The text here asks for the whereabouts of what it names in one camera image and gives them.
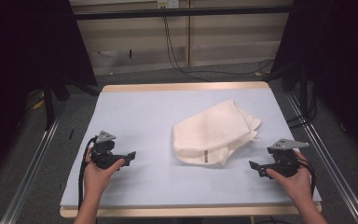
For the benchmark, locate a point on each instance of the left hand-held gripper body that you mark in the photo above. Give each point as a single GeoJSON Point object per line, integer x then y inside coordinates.
{"type": "Point", "coordinates": [104, 155]}

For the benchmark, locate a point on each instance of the light blue table mat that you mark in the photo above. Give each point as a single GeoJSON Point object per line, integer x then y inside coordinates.
{"type": "Point", "coordinates": [155, 118]}

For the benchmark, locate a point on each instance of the white wall outlet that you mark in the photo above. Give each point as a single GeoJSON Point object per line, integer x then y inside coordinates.
{"type": "Point", "coordinates": [167, 3]}

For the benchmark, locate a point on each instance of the black metal stand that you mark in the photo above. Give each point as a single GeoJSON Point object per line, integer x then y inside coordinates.
{"type": "Point", "coordinates": [48, 105]}
{"type": "Point", "coordinates": [303, 90]}

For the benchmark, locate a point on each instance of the yellow tape piece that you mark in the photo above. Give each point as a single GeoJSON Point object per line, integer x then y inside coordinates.
{"type": "Point", "coordinates": [38, 105]}

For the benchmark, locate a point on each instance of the aluminium floor rail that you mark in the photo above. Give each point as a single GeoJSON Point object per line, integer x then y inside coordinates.
{"type": "Point", "coordinates": [332, 168]}
{"type": "Point", "coordinates": [31, 174]}

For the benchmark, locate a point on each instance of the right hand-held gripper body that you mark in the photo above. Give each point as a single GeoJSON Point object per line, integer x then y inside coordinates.
{"type": "Point", "coordinates": [284, 158]}

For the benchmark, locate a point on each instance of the person's left hand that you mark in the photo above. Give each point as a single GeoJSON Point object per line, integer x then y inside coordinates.
{"type": "Point", "coordinates": [98, 177]}

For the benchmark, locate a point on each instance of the black horizontal bar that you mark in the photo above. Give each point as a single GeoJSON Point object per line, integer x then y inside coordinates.
{"type": "Point", "coordinates": [180, 13]}

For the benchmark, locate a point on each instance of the black curtain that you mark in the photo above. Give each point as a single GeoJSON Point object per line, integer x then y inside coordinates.
{"type": "Point", "coordinates": [18, 46]}
{"type": "Point", "coordinates": [338, 46]}

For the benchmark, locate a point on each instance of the white mesh laundry bag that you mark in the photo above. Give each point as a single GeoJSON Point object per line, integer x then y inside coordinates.
{"type": "Point", "coordinates": [211, 130]}

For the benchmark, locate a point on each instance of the person's right hand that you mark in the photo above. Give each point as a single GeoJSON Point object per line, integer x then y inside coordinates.
{"type": "Point", "coordinates": [295, 186]}

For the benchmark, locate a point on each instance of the wooden table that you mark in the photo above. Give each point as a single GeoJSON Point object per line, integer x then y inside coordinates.
{"type": "Point", "coordinates": [183, 86]}

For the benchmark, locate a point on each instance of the small black pen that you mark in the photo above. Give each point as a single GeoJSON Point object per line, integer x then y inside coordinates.
{"type": "Point", "coordinates": [71, 134]}

